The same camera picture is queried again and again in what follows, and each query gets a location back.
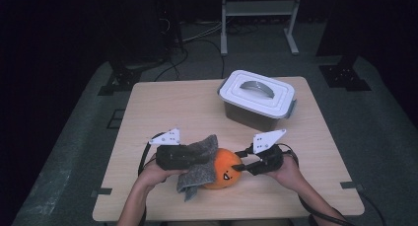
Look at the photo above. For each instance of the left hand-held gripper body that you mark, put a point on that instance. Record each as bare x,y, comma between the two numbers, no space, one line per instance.
174,158

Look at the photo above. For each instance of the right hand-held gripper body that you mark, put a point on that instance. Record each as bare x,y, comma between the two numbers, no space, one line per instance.
271,157

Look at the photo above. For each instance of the orange plush toy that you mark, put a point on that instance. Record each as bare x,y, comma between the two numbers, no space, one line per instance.
219,163

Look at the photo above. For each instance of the grey fuzzy cloth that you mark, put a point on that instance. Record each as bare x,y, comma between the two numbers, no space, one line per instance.
200,175

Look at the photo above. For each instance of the person's right hand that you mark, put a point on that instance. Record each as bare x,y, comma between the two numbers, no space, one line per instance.
289,175

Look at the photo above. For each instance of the person's left hand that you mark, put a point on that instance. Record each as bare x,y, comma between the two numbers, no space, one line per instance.
154,176

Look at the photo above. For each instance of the black tape strip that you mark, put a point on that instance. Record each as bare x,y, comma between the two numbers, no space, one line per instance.
102,191
351,185

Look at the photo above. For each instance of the black stand base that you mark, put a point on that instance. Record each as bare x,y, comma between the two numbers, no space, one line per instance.
121,79
345,76

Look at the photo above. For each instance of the dark equipment stand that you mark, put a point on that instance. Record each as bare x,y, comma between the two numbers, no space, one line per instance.
151,25

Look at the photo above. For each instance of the white metal stand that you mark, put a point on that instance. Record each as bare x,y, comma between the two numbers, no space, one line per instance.
259,7

